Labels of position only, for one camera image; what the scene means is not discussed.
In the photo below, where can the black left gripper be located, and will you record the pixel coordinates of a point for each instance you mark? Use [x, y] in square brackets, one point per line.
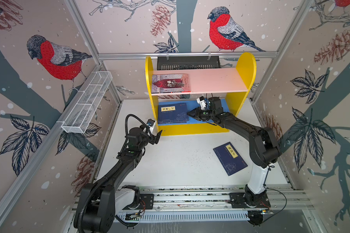
[154, 139]

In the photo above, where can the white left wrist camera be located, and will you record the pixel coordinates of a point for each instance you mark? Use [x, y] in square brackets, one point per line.
[152, 125]

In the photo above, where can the navy book yellow label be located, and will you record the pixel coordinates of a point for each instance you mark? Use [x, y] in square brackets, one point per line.
[173, 113]

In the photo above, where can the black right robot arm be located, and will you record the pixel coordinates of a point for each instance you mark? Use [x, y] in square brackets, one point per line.
[264, 148]

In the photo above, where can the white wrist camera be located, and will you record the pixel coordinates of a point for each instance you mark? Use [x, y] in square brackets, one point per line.
[202, 101]
[152, 125]

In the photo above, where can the white wire mesh tray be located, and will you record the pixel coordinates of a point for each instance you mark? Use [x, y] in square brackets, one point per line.
[81, 114]

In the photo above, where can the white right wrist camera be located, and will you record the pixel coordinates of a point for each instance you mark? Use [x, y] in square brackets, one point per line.
[202, 101]

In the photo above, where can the black slotted vent box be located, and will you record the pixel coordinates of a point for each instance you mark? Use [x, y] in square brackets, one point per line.
[188, 62]

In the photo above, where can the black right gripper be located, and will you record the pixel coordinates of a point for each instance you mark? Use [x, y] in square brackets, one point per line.
[198, 110]

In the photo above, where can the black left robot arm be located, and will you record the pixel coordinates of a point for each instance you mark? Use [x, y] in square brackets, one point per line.
[97, 206]

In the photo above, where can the red silver illustrated book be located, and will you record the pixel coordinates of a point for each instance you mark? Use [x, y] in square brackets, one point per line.
[170, 83]

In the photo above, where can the yellow blue pink bookshelf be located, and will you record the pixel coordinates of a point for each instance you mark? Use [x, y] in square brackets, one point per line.
[236, 83]

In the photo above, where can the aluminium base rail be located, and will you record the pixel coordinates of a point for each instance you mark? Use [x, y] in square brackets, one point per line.
[211, 204]

